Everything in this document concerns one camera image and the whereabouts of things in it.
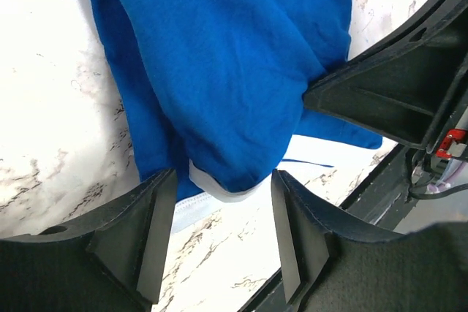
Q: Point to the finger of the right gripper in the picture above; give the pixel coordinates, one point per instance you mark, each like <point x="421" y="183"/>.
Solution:
<point x="406" y="86"/>

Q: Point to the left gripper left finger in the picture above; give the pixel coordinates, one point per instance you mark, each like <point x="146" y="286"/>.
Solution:
<point x="111" y="258"/>

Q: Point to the blue boxer underwear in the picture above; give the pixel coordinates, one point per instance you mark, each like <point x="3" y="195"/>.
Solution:
<point x="213" y="89"/>

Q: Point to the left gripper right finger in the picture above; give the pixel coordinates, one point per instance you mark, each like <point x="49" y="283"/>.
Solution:
<point x="333" y="261"/>

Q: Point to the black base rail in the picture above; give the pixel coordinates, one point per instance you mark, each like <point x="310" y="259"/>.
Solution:
<point x="382" y="200"/>

